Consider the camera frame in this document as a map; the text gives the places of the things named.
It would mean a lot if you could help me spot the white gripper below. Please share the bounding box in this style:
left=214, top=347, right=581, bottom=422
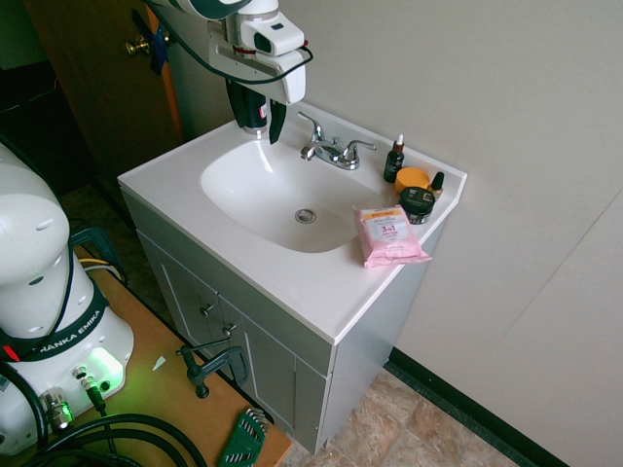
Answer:
left=208, top=32, right=308, bottom=146

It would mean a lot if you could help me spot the dark sanitizer bottle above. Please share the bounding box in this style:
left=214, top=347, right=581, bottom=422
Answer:
left=240, top=89, right=270, bottom=137

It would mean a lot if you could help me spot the blue tape strip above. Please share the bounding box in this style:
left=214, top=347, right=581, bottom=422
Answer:
left=131, top=9, right=172, bottom=77

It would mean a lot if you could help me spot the brass door knob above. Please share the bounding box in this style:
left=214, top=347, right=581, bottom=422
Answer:
left=125, top=36, right=151, bottom=59

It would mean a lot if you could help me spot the dark green dropper bottle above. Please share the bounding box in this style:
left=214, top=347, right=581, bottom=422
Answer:
left=383, top=134, right=406, bottom=184

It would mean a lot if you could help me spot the brown wooden door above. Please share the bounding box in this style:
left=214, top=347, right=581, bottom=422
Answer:
left=23, top=0, right=184, bottom=177

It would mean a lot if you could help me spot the orange round jar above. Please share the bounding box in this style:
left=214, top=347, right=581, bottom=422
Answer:
left=394, top=166, right=431, bottom=196

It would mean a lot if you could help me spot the white sink vanity top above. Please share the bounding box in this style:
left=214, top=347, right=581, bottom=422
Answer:
left=118, top=100, right=468, bottom=347

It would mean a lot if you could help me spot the pink wipes packet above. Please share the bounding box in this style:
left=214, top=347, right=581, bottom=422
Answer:
left=353, top=204, right=433, bottom=269

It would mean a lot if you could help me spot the black round jar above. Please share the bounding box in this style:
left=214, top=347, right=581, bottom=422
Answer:
left=398, top=187, right=436, bottom=226

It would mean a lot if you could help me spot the small gold black-capped bottle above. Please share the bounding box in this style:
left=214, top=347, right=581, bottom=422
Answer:
left=427, top=171, right=447, bottom=203

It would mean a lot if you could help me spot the black C-clamp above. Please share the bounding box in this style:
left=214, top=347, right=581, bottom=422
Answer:
left=175, top=339, right=250, bottom=400

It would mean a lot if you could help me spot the grey vanity cabinet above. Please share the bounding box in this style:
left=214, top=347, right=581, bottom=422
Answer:
left=121, top=189, right=444, bottom=456

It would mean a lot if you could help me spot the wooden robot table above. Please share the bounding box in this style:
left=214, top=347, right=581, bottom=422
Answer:
left=72, top=247, right=293, bottom=467

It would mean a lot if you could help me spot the green hex key set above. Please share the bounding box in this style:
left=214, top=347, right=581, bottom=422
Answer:
left=217, top=407, right=269, bottom=467

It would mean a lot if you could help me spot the silver base connector plug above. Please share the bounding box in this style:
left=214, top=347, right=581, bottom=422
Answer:
left=38, top=387, right=75, bottom=434

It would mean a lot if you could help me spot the black baseboard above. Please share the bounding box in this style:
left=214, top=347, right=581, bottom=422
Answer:
left=386, top=347, right=571, bottom=467

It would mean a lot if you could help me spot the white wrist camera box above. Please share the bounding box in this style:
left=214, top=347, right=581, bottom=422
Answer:
left=239, top=18, right=307, bottom=55

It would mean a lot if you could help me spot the chrome two-handle faucet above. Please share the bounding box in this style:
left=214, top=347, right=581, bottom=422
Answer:
left=296, top=111, right=378, bottom=172

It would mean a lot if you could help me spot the dark green metal frame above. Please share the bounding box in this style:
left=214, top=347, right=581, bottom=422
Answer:
left=70, top=227, right=124, bottom=284

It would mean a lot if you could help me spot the yellow cable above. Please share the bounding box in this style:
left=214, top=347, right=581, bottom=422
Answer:
left=77, top=257, right=122, bottom=279

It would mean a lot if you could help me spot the thick black base cable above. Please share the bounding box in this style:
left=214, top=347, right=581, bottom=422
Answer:
left=18, top=412, right=210, bottom=467

